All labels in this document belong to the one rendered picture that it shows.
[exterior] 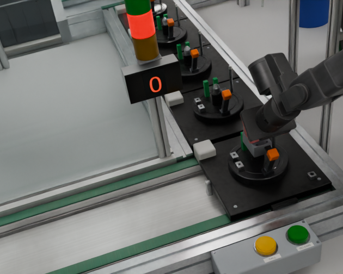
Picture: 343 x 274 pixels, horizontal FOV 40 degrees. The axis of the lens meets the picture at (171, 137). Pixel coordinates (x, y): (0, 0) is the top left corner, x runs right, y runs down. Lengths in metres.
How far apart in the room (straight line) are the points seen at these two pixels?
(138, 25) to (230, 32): 1.03
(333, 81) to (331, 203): 0.35
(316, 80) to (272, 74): 0.10
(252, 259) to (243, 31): 1.17
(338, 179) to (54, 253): 0.66
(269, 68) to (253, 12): 1.22
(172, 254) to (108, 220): 0.21
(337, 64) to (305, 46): 1.03
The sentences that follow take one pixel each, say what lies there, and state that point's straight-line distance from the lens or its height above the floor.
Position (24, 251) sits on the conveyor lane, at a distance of 1.14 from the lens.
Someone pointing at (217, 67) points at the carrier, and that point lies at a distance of 1.49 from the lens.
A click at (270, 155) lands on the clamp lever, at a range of 0.99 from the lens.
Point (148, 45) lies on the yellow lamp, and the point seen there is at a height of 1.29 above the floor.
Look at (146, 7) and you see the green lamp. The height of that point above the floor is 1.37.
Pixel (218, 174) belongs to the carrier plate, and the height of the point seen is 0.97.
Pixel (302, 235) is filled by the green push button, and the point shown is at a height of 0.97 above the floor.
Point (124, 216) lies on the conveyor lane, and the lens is 1.12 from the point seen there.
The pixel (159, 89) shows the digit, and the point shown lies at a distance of 1.01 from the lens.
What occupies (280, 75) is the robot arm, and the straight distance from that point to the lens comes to 0.87.
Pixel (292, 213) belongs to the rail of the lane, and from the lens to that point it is 1.04.
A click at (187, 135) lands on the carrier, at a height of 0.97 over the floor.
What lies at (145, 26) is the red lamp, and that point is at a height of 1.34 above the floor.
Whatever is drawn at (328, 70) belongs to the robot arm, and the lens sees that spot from 0.80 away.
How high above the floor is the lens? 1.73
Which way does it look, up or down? 38 degrees down
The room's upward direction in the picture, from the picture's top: 10 degrees counter-clockwise
